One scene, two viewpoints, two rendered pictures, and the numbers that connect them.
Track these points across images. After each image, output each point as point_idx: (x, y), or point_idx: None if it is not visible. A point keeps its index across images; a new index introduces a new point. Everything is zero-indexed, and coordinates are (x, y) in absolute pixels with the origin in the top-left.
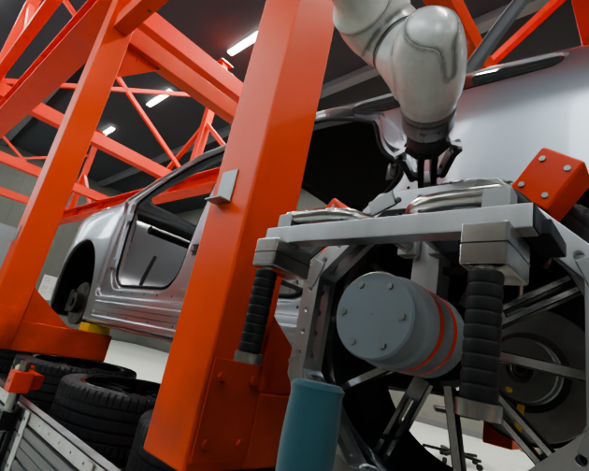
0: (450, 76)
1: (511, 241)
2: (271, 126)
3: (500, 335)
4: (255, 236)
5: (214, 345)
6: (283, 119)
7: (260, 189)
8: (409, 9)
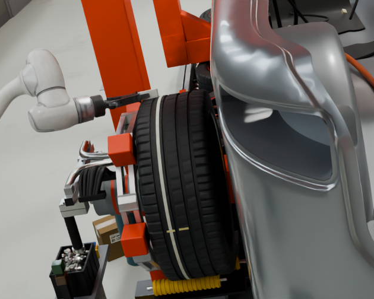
0: (52, 130)
1: (63, 210)
2: (95, 47)
3: (72, 234)
4: (120, 111)
5: (124, 168)
6: (101, 35)
7: (108, 86)
8: (37, 89)
